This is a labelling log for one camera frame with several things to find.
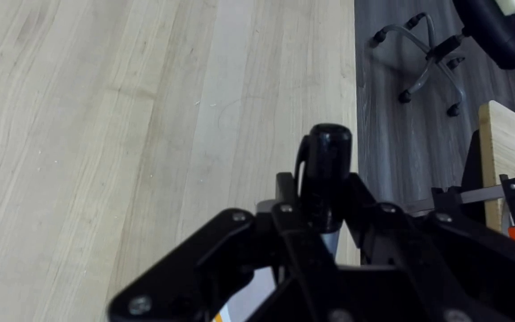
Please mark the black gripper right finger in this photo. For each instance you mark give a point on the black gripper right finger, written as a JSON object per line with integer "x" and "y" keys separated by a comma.
{"x": 425, "y": 251}

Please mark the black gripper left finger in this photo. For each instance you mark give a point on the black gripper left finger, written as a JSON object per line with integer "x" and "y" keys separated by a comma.
{"x": 210, "y": 251}

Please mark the orange jar with white lid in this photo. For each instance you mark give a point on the orange jar with white lid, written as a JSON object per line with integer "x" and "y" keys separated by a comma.
{"x": 251, "y": 292}

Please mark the small wooden side table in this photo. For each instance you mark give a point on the small wooden side table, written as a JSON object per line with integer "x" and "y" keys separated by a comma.
{"x": 509, "y": 149}

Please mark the black office chair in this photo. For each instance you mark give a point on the black office chair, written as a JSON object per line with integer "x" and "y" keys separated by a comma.
{"x": 430, "y": 56}

